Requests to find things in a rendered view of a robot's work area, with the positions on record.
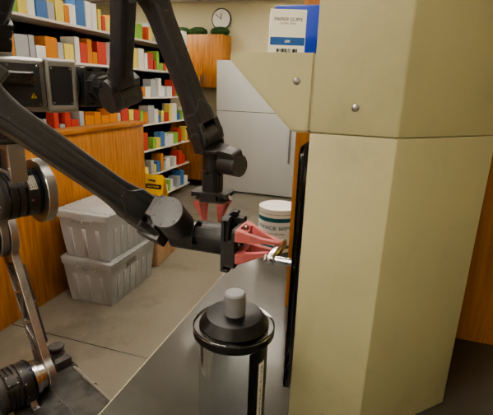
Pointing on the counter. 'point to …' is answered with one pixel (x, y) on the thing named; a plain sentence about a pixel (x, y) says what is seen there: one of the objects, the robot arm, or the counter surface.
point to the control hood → (281, 83)
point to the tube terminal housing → (394, 197)
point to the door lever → (277, 254)
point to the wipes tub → (276, 219)
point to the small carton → (287, 30)
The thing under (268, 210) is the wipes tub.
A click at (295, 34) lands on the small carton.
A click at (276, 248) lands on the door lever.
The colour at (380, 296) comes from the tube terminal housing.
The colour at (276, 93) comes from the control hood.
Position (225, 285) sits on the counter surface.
